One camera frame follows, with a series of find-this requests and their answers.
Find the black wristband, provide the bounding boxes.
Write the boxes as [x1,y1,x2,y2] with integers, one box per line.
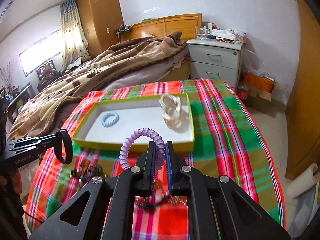
[54,129,73,165]

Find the dark bead bracelet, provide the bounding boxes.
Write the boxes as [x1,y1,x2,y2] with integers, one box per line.
[70,163,110,183]

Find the purple spiral hair tie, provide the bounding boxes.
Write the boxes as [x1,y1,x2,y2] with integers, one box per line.
[119,127,167,178]

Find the brown patterned blanket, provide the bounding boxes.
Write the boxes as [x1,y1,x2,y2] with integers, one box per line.
[7,31,187,140]

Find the teddy bear picture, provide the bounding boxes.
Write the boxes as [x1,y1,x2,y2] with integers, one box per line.
[36,60,58,85]

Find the red green plaid cloth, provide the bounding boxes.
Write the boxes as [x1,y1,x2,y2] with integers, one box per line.
[24,79,286,231]

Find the green-edged white tray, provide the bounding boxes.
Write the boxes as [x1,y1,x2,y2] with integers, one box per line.
[72,93,195,152]

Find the paper towel roll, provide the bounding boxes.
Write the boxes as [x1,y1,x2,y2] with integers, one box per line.
[287,163,319,198]

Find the patterned window curtain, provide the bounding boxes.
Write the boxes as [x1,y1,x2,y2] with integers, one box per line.
[60,0,89,71]

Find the clear gold hair claw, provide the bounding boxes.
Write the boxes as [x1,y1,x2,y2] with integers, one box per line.
[159,94,182,128]

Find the wooden door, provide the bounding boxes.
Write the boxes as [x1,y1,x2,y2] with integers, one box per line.
[285,0,319,180]

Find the orange box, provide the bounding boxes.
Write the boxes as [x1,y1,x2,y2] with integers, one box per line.
[244,73,274,93]

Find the grey bedside cabinet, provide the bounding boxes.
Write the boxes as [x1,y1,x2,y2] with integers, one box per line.
[187,39,242,89]

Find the tall wooden wardrobe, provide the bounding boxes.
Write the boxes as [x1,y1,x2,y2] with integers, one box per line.
[76,0,124,58]

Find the drinking glass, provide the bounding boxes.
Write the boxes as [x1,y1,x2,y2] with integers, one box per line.
[195,25,207,40]

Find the wooden headboard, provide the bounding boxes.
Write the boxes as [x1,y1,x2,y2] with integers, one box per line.
[119,14,202,41]

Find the blue spiral hair tie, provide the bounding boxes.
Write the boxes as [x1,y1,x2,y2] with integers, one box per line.
[100,110,120,128]

